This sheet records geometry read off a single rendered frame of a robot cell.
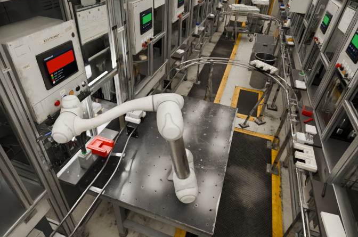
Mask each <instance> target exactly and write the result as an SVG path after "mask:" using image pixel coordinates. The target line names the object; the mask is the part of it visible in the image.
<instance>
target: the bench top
mask: <svg viewBox="0 0 358 237"><path fill-rule="evenodd" d="M181 96H182V97H183V100H184V106H183V108H182V109H181V113H182V117H183V124H184V133H183V139H184V145H185V148H186V149H188V150H189V151H190V152H191V153H192V155H193V164H194V173H195V175H196V179H197V185H198V194H197V197H196V199H195V200H194V201H193V202H190V203H183V202H181V201H180V200H179V199H178V197H177V196H176V193H175V187H174V182H173V181H168V176H169V175H170V173H171V171H172V159H171V156H170V153H169V149H168V145H167V142H166V139H164V138H163V137H162V135H161V134H160V133H159V131H158V126H157V112H152V111H151V112H150V113H149V114H148V116H147V117H146V118H145V120H144V122H143V123H140V124H139V125H138V127H137V130H136V131H137V136H138V138H134V137H130V138H129V140H128V143H127V145H126V149H125V152H124V154H125V156H124V157H122V160H121V162H120V165H119V167H118V169H117V171H116V173H115V174H114V176H113V178H112V179H111V181H110V182H109V183H108V185H107V186H106V188H105V189H104V190H105V192H104V194H103V195H102V194H101V196H104V197H106V198H109V199H112V200H115V201H118V202H120V203H123V204H125V205H128V206H131V207H133V208H136V209H139V210H141V211H145V212H147V213H150V214H152V215H155V216H158V217H160V218H163V219H166V220H169V221H171V222H174V223H176V224H179V225H182V226H185V227H188V228H190V229H193V230H195V231H198V232H201V233H203V234H206V235H209V236H212V235H213V232H214V227H215V222H216V217H217V212H218V206H219V201H220V198H221V193H222V187H223V182H224V176H225V171H226V166H227V161H228V157H229V151H230V146H231V142H232V136H233V131H234V126H235V120H236V117H237V112H238V108H234V107H230V106H227V105H222V104H218V103H214V102H209V101H204V100H200V99H195V98H192V97H188V96H184V95H181ZM189 99H190V100H189ZM213 110H214V111H213ZM193 111H194V112H193ZM188 122H189V123H188ZM126 134H127V127H125V128H124V130H123V131H122V132H121V133H120V135H119V137H118V139H117V141H116V143H115V146H114V147H113V150H112V152H113V153H122V152H123V149H124V146H125V144H126V141H127V139H128V137H129V136H127V135H126ZM107 157H108V155H107V156H106V157H101V158H100V159H99V160H98V161H97V163H96V164H95V165H94V166H93V168H92V169H91V170H90V171H89V172H88V174H87V175H86V176H85V177H84V178H83V180H82V181H81V182H80V183H79V184H78V186H79V187H80V188H82V189H86V188H87V187H88V186H89V185H90V184H91V182H92V181H93V179H95V177H96V176H97V174H98V173H99V172H100V170H101V169H102V167H103V165H104V164H105V162H106V160H107ZM119 160H120V157H119V156H110V157H109V160H108V162H107V164H106V166H105V167H104V169H103V171H102V172H101V173H100V175H99V176H98V177H97V179H96V180H95V181H94V183H93V184H92V185H91V186H93V187H97V188H99V189H103V187H104V186H105V184H106V183H107V181H108V180H109V178H110V177H111V175H112V174H113V172H114V171H115V169H116V167H117V165H118V163H119ZM210 209H211V211H209V210H210ZM191 218H193V220H191Z"/></svg>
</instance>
